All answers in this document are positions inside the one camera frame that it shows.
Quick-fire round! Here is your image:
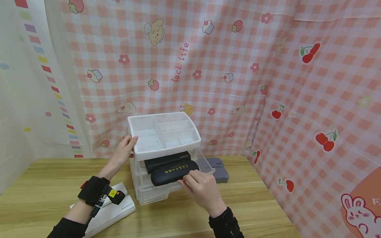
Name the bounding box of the person's left hand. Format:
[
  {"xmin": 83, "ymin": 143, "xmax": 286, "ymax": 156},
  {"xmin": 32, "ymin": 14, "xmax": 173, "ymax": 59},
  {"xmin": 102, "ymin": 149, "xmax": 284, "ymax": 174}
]
[{"xmin": 99, "ymin": 135, "xmax": 139, "ymax": 181}]

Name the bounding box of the person's right hand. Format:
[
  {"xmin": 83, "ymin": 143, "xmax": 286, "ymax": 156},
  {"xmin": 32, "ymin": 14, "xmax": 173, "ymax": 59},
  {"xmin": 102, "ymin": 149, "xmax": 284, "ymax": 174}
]
[{"xmin": 178, "ymin": 170, "xmax": 229, "ymax": 218}]

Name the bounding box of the white plastic drawer organiser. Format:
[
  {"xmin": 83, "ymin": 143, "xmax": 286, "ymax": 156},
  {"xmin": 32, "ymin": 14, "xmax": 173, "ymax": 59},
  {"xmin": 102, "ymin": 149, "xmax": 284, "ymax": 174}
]
[{"xmin": 127, "ymin": 112, "xmax": 202, "ymax": 206}]

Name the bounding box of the person's left forearm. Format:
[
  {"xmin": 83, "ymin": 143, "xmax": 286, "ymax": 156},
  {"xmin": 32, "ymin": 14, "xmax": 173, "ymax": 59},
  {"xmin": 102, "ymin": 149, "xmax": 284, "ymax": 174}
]
[{"xmin": 47, "ymin": 199, "xmax": 93, "ymax": 238}]

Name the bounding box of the black oval glasses case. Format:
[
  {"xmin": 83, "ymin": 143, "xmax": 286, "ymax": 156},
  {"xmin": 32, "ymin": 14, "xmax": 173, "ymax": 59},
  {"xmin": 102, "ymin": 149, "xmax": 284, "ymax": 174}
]
[{"xmin": 150, "ymin": 160, "xmax": 199, "ymax": 187}]

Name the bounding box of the grey glasses case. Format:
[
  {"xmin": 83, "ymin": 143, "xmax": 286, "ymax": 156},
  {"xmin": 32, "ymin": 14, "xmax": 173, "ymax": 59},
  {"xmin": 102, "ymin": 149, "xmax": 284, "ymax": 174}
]
[{"xmin": 196, "ymin": 157, "xmax": 229, "ymax": 183}]

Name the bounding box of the black rectangular glasses case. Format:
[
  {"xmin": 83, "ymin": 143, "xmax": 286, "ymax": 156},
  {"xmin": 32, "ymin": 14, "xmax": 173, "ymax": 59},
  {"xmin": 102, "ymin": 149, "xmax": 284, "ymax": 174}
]
[{"xmin": 144, "ymin": 151, "xmax": 191, "ymax": 175}]

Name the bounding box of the black wrist band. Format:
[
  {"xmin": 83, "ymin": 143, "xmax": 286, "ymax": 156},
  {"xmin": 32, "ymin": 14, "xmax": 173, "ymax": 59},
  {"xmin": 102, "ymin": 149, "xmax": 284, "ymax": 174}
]
[
  {"xmin": 208, "ymin": 207, "xmax": 245, "ymax": 238},
  {"xmin": 77, "ymin": 176, "xmax": 126, "ymax": 217}
]

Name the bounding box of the large white box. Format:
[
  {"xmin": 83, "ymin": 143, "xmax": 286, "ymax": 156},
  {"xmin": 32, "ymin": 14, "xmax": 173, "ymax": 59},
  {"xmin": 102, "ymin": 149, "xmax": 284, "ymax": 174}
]
[{"xmin": 69, "ymin": 194, "xmax": 136, "ymax": 238}]

